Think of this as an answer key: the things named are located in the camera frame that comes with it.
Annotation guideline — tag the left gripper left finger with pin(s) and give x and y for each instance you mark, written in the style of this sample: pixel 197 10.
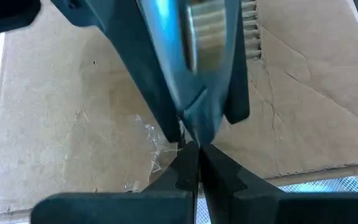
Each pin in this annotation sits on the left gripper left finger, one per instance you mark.
pixel 135 208

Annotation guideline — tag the grey metal utility knife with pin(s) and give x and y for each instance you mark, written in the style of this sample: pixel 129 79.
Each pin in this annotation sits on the grey metal utility knife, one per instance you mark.
pixel 204 109

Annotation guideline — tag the brown cardboard shipping box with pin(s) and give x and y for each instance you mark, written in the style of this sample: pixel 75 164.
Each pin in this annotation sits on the brown cardboard shipping box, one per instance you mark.
pixel 73 124

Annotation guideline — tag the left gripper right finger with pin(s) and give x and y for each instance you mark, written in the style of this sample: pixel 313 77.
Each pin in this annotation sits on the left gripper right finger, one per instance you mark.
pixel 259 208

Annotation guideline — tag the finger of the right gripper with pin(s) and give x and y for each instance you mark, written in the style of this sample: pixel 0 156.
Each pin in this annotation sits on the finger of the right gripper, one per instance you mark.
pixel 135 62
pixel 238 77

